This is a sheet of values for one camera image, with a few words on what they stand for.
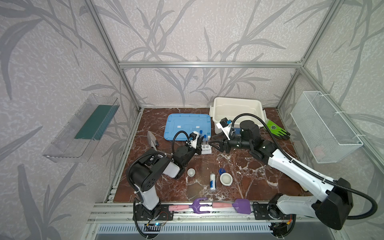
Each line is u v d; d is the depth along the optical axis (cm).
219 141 63
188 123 116
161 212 72
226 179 83
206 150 94
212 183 81
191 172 85
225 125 61
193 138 74
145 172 50
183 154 69
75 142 64
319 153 72
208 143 68
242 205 75
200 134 84
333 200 38
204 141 87
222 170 87
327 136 64
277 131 105
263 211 74
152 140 100
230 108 105
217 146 65
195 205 75
